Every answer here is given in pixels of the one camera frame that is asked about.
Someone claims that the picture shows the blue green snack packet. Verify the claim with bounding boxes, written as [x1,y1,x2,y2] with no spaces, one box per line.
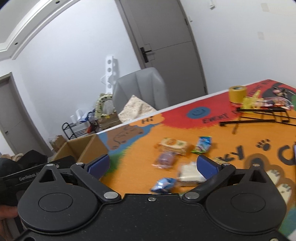
[191,136,212,154]

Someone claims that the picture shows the black wire rack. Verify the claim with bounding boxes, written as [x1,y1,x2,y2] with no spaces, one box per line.
[220,105,296,135]

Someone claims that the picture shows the person's left hand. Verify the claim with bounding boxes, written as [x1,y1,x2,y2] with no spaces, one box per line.
[0,205,18,241]

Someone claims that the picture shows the small cardboard box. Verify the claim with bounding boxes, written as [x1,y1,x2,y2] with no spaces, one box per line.
[100,112,122,130]

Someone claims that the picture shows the white snack packet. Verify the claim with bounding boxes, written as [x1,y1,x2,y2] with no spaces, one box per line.
[177,162,207,187]

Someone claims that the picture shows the dotted beige cushion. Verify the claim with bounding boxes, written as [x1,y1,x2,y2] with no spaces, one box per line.
[118,95,160,123]

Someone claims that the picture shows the white perforated rack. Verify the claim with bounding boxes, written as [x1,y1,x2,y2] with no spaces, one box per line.
[100,55,119,95]

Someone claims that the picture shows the grey chair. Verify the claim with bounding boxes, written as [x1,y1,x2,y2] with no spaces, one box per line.
[112,67,169,116]

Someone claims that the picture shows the white containers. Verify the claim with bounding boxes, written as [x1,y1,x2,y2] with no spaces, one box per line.
[70,109,85,123]

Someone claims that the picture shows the yellow tape roll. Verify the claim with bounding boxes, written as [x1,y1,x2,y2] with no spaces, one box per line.
[229,85,248,103]

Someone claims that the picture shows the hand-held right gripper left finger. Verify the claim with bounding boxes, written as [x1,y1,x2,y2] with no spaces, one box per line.
[37,154,122,204]

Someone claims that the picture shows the black shoe rack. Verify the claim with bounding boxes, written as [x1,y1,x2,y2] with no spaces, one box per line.
[62,122,93,141]

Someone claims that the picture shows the yellow plastic bag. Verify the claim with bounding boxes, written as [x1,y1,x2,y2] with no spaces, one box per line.
[242,91,264,110]

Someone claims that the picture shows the white flower wreath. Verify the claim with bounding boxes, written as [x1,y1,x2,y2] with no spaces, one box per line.
[94,93,115,120]

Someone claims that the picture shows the red and clear snack packets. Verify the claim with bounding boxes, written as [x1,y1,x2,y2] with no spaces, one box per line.
[262,96,295,109]

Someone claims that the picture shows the black door handle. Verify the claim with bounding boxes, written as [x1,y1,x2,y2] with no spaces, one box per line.
[140,47,152,63]

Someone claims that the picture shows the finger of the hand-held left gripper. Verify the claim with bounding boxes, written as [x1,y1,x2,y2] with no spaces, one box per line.
[50,156,77,166]

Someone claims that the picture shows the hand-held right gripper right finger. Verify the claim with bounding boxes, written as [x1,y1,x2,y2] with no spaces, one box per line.
[181,155,271,204]

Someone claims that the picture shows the orange green cracker packet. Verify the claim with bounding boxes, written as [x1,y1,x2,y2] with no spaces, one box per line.
[155,137,191,156]

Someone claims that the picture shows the dark cloth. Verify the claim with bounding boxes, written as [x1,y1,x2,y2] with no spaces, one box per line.
[17,149,48,171]

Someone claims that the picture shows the large cardboard box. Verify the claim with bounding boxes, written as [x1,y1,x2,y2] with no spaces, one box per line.
[50,133,109,167]

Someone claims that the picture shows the grey door with narrow frame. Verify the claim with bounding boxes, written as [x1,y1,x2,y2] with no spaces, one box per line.
[0,72,52,158]

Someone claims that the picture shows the colourful printed table mat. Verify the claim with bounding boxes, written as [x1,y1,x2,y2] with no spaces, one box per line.
[98,79,296,241]

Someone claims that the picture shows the purple snack packet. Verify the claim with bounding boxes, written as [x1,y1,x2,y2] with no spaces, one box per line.
[152,150,177,169]

